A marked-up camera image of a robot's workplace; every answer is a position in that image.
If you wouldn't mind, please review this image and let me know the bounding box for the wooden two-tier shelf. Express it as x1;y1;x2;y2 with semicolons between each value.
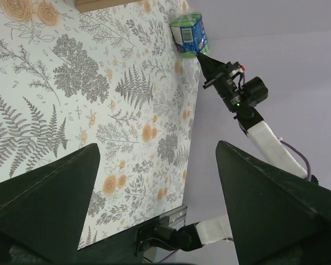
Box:
74;0;137;13

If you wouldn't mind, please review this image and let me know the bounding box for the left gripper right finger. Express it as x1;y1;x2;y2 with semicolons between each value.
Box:
216;141;331;264

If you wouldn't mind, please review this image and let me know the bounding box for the blue green sponge pack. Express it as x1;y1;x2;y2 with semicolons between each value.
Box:
170;12;209;59

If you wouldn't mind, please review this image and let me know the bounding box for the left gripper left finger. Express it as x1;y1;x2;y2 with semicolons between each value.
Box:
0;144;100;263

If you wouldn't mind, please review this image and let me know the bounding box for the floral patterned table mat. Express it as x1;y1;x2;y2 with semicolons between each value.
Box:
0;1;200;248

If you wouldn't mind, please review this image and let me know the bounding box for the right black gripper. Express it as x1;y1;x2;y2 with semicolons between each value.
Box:
197;53;268;113

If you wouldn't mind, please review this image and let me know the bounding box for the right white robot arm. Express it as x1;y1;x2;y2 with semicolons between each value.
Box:
138;53;318;252

